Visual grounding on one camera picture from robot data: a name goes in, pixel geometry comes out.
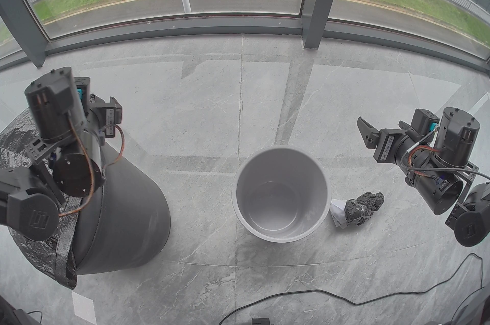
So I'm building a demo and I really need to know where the white trash bin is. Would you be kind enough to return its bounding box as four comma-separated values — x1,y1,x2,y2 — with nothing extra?
231,146,332,243

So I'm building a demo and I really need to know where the black plastic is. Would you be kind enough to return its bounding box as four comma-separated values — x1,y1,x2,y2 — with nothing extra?
345,191,385,228

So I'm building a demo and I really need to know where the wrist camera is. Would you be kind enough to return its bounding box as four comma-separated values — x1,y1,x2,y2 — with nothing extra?
73,77,92,107
398,108,441,142

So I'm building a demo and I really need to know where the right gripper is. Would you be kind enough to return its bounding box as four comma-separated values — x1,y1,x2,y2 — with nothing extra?
357,116,430,172

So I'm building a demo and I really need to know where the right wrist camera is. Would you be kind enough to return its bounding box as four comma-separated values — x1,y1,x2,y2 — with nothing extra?
398,108,441,142

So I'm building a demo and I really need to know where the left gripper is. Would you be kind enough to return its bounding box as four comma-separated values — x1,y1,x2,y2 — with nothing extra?
86,96,124,146

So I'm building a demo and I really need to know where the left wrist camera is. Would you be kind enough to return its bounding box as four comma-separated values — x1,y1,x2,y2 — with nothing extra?
73,77,92,107

